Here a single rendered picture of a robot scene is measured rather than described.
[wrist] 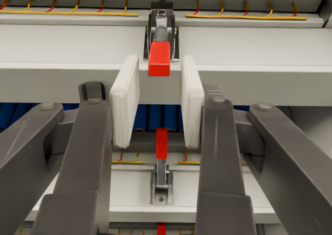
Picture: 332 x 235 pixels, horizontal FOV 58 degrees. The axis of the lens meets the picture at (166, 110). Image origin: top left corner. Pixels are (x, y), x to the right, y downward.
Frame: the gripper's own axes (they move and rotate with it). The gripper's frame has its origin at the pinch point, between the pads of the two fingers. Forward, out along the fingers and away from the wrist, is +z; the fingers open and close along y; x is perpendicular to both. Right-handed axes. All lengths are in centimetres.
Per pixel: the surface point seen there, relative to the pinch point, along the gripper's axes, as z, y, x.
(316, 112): 12.1, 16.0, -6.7
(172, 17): 7.6, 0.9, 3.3
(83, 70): 6.1, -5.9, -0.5
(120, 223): 21.3, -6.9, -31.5
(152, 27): 6.9, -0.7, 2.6
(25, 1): 12.0, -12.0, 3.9
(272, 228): 16.2, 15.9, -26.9
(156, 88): 7.1, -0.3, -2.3
